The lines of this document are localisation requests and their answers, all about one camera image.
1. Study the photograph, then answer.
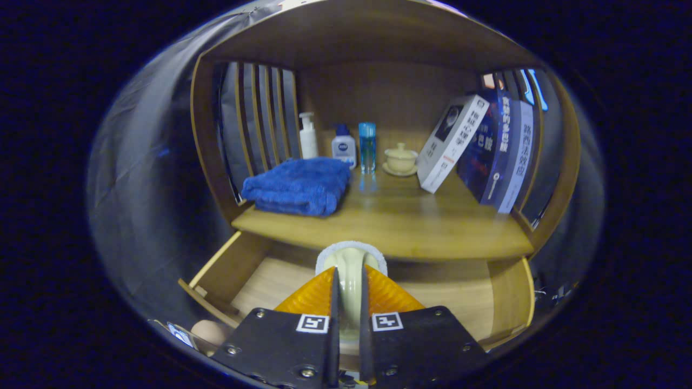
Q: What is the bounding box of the pale blue book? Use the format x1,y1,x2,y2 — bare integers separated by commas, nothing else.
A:
496,100,536,214

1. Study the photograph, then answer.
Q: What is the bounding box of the white book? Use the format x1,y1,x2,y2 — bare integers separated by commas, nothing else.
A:
416,95,490,194

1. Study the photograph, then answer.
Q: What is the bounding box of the printed picture card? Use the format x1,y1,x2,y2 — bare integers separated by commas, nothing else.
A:
167,323,196,349

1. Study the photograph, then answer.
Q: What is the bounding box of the wooden cabinet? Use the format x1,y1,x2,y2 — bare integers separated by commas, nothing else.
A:
189,0,582,265

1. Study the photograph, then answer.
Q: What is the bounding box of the blue folded towel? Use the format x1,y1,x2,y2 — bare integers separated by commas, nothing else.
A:
241,157,352,217

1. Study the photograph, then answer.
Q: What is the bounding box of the clear blue bottle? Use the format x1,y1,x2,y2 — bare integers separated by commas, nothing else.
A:
358,122,377,174

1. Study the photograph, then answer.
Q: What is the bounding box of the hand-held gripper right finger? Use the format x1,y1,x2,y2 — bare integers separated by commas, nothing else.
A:
358,265,491,388

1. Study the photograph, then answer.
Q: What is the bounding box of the white bottle with blue cap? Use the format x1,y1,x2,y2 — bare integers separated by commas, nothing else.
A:
331,124,357,170

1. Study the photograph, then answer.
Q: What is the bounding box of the dark blue book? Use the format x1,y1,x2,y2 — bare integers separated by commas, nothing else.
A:
457,89,514,206

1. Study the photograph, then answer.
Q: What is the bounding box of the cream handled scrub brush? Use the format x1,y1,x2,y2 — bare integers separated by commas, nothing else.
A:
315,240,388,342

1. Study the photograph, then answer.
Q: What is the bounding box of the wooden drawer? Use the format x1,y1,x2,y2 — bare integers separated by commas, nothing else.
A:
178,230,536,357

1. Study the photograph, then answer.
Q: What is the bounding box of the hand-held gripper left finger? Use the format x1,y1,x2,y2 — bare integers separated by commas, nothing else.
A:
210,266,341,389

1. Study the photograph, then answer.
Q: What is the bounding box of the beige lidded teacup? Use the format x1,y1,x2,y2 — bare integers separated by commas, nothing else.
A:
382,143,420,177

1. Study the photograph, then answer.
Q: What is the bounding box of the wooden countertop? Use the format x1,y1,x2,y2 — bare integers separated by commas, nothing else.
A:
231,167,535,263

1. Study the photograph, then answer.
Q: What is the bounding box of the white pump bottle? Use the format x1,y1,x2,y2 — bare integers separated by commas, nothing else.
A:
299,112,319,159

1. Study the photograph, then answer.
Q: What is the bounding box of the beige object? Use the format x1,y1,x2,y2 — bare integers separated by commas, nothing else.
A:
190,320,230,354

